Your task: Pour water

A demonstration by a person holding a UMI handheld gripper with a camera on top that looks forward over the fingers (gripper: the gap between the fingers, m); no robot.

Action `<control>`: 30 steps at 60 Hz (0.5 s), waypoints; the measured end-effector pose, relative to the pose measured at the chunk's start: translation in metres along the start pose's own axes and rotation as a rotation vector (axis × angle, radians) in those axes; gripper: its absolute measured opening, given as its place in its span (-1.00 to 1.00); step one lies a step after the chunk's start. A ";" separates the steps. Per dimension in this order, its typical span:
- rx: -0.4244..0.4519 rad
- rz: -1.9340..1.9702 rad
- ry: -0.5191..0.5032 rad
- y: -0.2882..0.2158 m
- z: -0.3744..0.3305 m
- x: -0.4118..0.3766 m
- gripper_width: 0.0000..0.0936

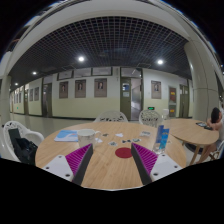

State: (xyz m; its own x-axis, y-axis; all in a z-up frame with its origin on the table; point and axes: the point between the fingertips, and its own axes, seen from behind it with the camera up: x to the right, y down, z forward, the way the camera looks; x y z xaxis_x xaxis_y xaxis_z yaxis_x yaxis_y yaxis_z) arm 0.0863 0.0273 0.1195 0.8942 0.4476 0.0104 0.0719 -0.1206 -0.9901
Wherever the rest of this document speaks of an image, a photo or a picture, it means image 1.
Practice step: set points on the round wooden table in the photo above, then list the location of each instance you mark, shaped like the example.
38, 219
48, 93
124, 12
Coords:
189, 131
105, 169

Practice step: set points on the red round coaster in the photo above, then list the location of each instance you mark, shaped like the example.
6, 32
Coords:
123, 152

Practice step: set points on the black bag on chair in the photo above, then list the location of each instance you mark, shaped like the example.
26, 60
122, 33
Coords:
24, 149

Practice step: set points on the white ceramic mug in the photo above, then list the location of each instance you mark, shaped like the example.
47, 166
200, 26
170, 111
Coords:
88, 136

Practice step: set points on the framed portrait poster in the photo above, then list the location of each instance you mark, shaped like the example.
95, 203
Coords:
80, 88
63, 90
100, 87

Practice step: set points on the framed poster right wall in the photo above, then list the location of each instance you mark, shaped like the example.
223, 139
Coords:
155, 89

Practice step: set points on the white lattice chair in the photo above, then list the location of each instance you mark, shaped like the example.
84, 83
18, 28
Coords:
111, 116
150, 118

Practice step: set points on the blue labelled water bottle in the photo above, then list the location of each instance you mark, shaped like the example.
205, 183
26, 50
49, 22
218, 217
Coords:
161, 139

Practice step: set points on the white chair on left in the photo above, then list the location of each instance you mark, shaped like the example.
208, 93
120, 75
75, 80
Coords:
24, 132

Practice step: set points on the framed portrait poster left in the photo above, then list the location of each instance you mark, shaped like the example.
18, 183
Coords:
63, 90

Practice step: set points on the white lattice chair right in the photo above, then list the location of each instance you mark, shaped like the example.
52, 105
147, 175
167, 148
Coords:
150, 118

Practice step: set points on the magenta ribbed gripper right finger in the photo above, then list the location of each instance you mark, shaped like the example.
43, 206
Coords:
152, 167

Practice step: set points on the small paper card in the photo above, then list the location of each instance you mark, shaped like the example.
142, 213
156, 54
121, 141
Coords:
145, 133

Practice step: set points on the green open door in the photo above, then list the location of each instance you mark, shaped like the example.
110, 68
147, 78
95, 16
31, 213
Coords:
125, 97

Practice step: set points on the seated person in white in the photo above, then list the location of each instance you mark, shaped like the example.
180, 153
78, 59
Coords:
216, 123

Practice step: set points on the white lattice chair middle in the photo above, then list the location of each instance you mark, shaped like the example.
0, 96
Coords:
111, 116

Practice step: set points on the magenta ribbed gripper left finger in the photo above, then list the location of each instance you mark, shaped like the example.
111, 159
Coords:
71, 167

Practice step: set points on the light blue book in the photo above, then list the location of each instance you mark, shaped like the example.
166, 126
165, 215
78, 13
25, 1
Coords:
67, 136

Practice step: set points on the framed portrait poster middle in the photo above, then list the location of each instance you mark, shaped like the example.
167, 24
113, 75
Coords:
80, 88

